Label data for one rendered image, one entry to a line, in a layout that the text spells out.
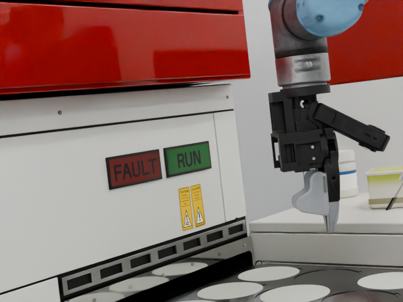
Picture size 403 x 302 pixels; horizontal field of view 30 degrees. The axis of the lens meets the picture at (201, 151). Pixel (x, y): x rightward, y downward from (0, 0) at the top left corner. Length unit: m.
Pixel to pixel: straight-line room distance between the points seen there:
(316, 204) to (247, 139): 2.93
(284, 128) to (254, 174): 2.96
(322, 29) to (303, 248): 0.50
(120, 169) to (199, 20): 0.28
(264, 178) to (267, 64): 0.64
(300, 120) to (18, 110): 0.39
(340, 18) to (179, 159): 0.42
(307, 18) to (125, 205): 0.40
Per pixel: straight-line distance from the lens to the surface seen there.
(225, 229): 1.33
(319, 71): 1.05
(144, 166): 1.17
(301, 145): 1.05
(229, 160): 1.35
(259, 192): 4.06
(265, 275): 1.24
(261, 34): 4.21
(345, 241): 1.28
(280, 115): 1.07
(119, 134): 1.14
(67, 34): 1.02
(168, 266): 1.20
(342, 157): 1.57
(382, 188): 1.39
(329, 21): 0.94
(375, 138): 1.08
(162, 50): 1.16
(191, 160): 1.26
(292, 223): 1.33
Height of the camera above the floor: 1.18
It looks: 3 degrees down
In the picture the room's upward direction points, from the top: 6 degrees counter-clockwise
